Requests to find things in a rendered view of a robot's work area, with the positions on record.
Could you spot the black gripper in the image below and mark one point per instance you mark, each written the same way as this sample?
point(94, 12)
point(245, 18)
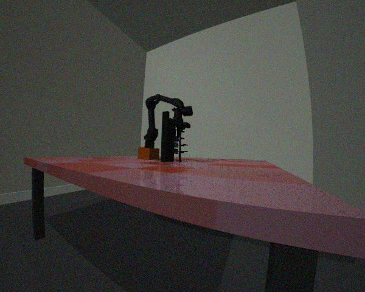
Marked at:
point(177, 124)

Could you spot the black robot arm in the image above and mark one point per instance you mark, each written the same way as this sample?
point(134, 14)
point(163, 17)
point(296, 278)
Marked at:
point(152, 132)

